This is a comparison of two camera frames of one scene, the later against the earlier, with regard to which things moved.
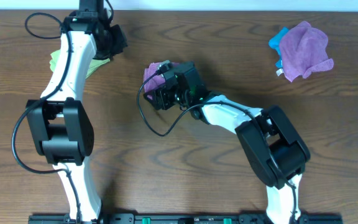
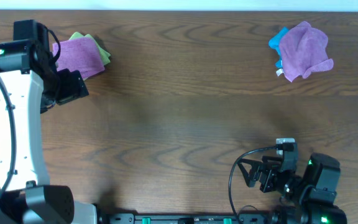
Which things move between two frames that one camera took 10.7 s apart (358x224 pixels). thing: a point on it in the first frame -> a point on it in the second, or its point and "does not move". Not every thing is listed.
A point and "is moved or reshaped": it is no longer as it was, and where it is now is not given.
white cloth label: (279, 71) does not move
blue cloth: (274, 43) does not move
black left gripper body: (117, 42) -> (72, 86)
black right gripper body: (153, 97) -> (266, 173)
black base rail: (185, 219) does not move
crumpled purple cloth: (303, 51) does not move
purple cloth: (155, 81) is moved or reshaped
